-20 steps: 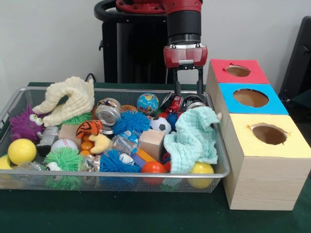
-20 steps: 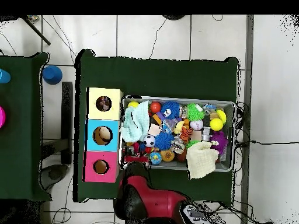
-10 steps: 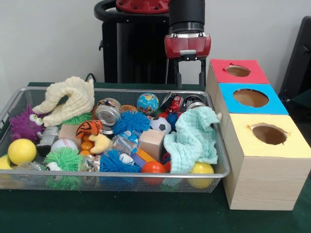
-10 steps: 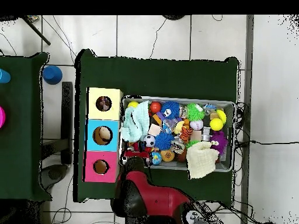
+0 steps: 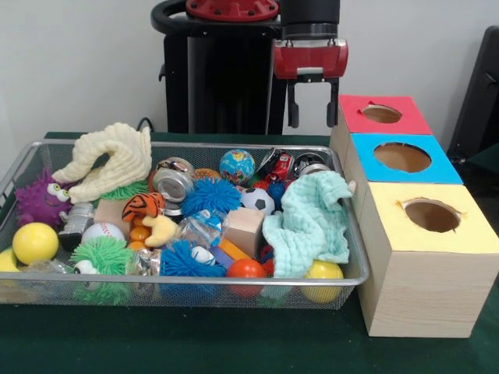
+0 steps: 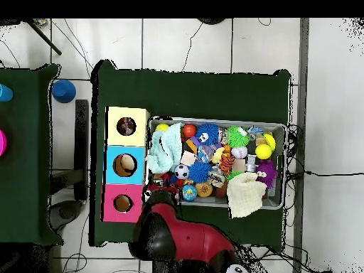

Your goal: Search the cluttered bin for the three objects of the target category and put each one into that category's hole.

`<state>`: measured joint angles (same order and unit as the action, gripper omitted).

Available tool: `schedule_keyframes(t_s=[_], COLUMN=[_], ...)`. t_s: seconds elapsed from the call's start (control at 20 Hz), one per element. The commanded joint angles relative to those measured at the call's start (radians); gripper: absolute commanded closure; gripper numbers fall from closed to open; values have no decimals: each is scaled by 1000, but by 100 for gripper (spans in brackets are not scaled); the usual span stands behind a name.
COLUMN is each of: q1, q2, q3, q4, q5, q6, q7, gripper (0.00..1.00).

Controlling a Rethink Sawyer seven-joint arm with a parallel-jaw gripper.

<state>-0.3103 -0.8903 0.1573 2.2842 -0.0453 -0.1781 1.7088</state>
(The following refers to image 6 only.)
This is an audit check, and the mint green cloth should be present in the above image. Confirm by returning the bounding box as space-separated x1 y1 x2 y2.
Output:
147 122 184 175

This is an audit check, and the cream knitted cloth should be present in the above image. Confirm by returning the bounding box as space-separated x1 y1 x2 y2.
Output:
226 172 268 220

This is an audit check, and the wooden box with three holes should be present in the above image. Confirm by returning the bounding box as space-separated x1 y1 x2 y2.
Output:
102 105 151 224

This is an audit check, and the shallow clear mesh bin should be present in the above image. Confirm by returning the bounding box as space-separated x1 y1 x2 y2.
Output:
145 116 288 210

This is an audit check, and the plain wooden block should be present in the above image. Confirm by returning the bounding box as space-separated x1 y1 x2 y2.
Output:
179 150 198 167

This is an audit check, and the small soccer ball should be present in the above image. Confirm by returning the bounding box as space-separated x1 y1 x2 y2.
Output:
174 164 190 180

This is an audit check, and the orange ball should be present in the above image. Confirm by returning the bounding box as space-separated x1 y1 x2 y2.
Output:
183 123 198 138

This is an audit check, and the blue spiky rubber ball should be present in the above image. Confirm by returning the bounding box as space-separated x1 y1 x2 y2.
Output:
187 160 213 184

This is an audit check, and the globe print ball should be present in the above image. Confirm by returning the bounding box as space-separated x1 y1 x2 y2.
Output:
181 184 198 202

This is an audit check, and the tiger plush toy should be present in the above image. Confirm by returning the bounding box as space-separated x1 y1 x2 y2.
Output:
219 154 236 175

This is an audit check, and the small baseball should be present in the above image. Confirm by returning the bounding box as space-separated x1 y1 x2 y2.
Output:
231 146 249 160

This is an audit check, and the green fuzzy toy with eyes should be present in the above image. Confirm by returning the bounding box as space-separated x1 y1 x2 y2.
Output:
225 125 251 149

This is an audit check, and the dark green table cloth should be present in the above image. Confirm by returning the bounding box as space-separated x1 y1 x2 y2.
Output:
90 59 292 251
0 62 63 247

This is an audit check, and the purple spiky toy with eyes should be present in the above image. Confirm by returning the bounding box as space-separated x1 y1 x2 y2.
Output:
255 159 279 188

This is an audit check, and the person's foot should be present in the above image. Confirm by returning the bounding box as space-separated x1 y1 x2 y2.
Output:
197 18 228 26

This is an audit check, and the pink round object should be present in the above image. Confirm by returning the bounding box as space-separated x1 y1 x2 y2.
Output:
0 129 8 158

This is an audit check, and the light blue cup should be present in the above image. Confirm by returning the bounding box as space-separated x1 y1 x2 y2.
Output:
0 83 14 103

